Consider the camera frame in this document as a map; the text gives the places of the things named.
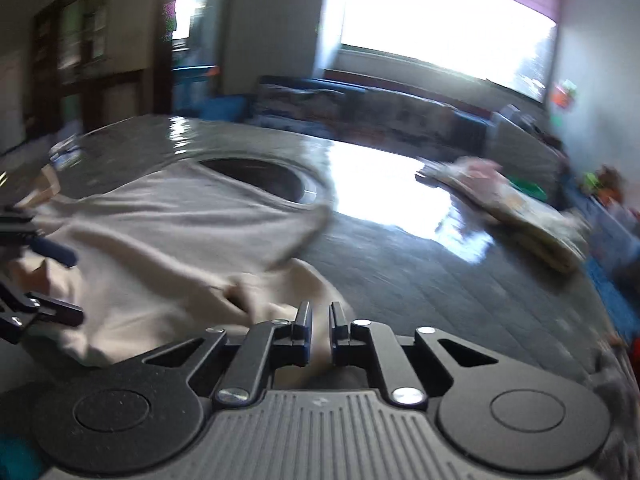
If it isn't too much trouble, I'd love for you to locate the blue white cabinet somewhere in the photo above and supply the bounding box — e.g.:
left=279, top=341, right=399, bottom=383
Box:
left=171, top=65, right=220, bottom=117

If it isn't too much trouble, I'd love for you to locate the cream beige garment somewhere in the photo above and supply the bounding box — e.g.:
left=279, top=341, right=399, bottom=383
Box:
left=11, top=162, right=340, bottom=375

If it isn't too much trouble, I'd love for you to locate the blue sofa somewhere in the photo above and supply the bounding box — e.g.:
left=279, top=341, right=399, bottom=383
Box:
left=200, top=76, right=559, bottom=162

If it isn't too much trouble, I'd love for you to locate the dark wooden door frame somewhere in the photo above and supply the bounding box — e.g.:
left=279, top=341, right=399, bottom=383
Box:
left=151, top=0, right=231, bottom=117

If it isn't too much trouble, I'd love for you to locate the pink clothing in plastic bag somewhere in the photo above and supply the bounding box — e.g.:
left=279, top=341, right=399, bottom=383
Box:
left=416, top=157, right=526, bottom=220

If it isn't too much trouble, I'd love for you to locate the plush toy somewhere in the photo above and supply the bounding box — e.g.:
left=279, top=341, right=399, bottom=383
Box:
left=580, top=166, right=624, bottom=207

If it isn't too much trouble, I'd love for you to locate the colourful pinwheel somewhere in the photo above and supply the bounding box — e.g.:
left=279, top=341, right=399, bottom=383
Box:
left=551, top=79, right=577, bottom=110

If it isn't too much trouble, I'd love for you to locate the white refrigerator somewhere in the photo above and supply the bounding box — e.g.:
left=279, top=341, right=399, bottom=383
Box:
left=0, top=52, right=25, bottom=153

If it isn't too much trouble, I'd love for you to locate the grey quilted star table cover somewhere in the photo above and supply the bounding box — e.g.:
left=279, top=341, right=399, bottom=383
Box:
left=60, top=116, right=639, bottom=479

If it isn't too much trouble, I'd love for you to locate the green bowl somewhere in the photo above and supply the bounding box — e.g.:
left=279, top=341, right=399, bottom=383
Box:
left=508, top=177, right=548, bottom=203

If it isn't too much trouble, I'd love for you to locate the grey pillow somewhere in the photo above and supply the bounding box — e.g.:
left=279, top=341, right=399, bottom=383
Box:
left=485, top=113, right=563, bottom=202

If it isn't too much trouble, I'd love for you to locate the window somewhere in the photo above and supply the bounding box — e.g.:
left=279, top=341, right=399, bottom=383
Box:
left=341, top=0, right=559, bottom=102

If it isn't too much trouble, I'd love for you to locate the dark wooden cabinet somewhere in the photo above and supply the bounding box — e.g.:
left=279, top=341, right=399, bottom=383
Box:
left=27, top=0, right=145, bottom=138

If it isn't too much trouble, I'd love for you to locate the yellow floral folded cloth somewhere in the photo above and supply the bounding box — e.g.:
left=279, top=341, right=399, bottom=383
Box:
left=487, top=191, right=591, bottom=274

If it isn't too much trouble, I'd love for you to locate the round black induction cooktop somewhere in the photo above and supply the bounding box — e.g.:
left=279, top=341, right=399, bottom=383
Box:
left=200, top=156, right=323, bottom=204

